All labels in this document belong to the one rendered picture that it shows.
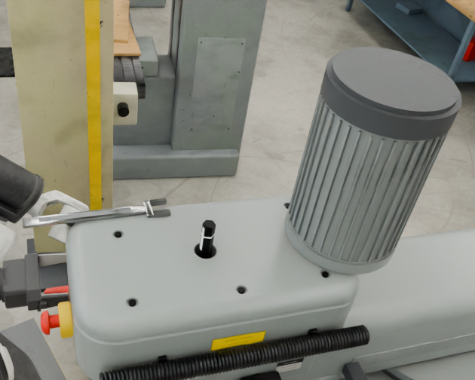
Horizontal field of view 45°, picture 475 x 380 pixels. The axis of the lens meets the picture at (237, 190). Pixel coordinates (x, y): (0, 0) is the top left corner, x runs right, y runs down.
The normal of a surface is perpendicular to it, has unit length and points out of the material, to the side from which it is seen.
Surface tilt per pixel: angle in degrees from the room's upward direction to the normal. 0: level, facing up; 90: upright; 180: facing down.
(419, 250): 0
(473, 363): 0
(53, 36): 90
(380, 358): 90
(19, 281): 0
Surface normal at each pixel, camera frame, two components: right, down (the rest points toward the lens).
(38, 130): 0.29, 0.64
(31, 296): 0.31, -0.08
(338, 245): -0.33, 0.57
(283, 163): 0.15, -0.76
